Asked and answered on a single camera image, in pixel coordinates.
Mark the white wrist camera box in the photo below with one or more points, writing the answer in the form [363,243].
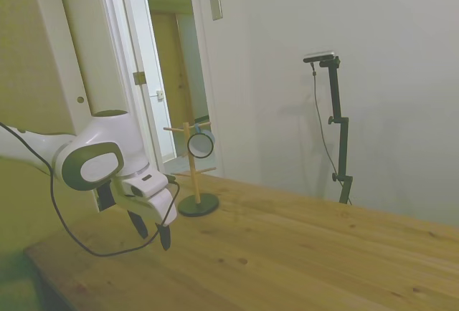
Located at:
[145,183]

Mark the white door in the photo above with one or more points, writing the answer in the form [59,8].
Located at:
[152,56]

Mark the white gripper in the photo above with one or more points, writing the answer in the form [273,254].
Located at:
[157,208]

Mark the metal door latch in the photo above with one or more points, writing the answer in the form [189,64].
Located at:
[159,94]

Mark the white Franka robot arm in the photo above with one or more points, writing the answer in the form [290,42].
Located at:
[104,139]

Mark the grey wall switch plate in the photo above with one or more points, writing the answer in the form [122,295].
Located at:
[216,7]

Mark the wooden mug tree black base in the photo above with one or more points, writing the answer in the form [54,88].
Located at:
[199,206]

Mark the black bar camera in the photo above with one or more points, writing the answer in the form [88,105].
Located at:
[319,56]

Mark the blue enamel mug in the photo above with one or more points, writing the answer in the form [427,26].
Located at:
[201,145]

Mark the black jointed camera stand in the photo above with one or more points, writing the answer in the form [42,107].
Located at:
[344,146]

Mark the brass door hinge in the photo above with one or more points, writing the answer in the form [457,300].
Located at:
[139,78]

